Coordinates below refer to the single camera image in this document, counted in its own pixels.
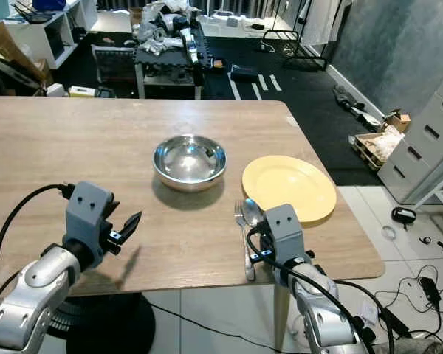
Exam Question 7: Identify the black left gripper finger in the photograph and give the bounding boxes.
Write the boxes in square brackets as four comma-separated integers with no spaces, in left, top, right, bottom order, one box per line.
[116,211,144,245]

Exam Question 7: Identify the silver fork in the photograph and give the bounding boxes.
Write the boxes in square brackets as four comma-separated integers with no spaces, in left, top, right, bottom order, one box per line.
[234,200,256,282]

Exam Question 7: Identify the silver spoon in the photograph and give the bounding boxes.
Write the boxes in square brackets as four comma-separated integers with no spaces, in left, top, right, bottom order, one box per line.
[240,197,267,230]

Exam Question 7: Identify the yellow plate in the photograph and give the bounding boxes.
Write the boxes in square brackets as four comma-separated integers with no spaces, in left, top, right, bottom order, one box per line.
[242,155,338,224]

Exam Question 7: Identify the steel bowl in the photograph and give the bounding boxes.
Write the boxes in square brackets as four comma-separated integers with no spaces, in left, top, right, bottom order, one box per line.
[152,134,229,194]

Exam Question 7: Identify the black floor fan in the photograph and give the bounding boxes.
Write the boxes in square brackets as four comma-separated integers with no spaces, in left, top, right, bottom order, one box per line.
[47,293,157,354]

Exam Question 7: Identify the light wooden table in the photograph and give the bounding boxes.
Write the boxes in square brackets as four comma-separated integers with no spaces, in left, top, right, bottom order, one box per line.
[0,96,387,352]

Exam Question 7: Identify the small yellow box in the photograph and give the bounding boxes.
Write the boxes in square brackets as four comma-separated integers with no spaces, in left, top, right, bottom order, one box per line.
[67,85,97,99]

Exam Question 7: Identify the small black floor device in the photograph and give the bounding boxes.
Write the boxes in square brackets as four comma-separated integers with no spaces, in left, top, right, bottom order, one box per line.
[391,206,420,226]

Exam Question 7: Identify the cardboard box with white bag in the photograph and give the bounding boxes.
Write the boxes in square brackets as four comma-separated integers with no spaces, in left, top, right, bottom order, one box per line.
[354,131,406,173]

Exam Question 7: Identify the black crate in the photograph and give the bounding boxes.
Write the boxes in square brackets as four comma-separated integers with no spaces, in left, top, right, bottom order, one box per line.
[92,45,138,84]

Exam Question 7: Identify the black cart with parts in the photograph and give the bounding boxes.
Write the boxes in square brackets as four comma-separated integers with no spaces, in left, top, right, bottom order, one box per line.
[132,0,205,100]

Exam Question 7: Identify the black and white tool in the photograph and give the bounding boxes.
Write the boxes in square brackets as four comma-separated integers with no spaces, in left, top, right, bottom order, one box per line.
[332,83,385,128]

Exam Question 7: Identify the small black box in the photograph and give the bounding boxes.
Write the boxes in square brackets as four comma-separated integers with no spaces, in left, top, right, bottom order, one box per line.
[230,64,261,83]

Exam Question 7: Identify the white shelf rack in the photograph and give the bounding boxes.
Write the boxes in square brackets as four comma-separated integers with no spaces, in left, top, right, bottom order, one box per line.
[415,184,443,216]

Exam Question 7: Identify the small cardboard box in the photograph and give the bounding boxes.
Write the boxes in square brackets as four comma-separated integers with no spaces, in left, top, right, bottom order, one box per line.
[383,110,413,134]

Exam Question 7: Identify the white drawer cabinet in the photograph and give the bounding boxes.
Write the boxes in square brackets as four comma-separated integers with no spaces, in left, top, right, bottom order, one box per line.
[376,69,443,207]

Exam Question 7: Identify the brown cardboard sheets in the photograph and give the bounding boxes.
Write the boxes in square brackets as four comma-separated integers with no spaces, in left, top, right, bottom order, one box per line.
[0,20,53,86]

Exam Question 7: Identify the white shelf unit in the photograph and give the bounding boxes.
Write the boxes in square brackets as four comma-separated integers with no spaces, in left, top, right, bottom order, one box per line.
[8,0,92,72]

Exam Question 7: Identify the blue box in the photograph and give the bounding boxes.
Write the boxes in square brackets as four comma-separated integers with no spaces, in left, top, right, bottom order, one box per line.
[31,0,68,13]

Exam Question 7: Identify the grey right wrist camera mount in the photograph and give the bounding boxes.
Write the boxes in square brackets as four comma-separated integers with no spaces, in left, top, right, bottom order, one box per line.
[261,204,308,267]

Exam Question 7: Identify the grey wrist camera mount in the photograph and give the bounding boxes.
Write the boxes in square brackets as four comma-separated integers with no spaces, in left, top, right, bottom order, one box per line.
[261,204,308,267]
[64,181,114,268]

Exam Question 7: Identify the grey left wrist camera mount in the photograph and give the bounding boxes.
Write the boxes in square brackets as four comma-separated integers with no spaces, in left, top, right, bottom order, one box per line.
[64,181,114,268]

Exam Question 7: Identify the black floor cable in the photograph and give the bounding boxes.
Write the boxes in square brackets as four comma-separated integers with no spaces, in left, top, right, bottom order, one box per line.
[148,301,275,354]

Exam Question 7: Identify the black metal frame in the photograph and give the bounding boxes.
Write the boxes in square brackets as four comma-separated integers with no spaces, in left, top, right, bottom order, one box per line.
[259,27,330,72]

